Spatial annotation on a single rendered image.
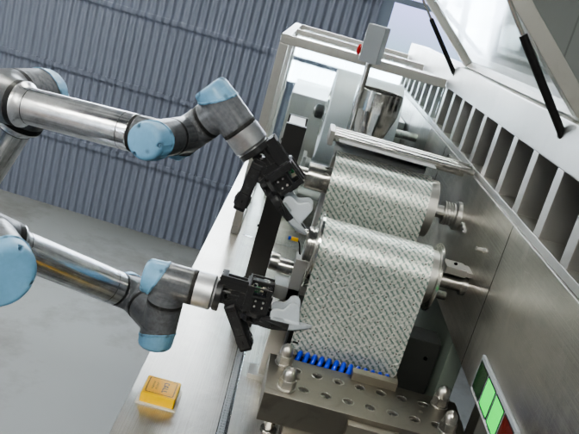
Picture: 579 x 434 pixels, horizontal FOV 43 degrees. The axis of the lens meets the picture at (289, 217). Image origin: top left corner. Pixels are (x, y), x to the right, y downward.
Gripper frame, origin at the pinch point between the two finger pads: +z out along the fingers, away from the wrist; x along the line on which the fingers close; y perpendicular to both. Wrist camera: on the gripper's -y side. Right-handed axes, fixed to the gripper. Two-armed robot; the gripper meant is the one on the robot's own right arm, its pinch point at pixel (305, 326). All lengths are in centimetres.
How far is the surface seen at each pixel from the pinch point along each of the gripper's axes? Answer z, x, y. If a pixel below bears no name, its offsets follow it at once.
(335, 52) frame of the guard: -6, 102, 50
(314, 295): -0.1, -0.2, 7.4
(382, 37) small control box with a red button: 3, 57, 59
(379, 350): 16.4, -0.3, -0.5
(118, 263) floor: -90, 261, -109
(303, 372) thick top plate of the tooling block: 1.6, -8.5, -5.9
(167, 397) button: -23.4, -13.1, -16.5
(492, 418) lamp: 30.0, -35.3, 9.0
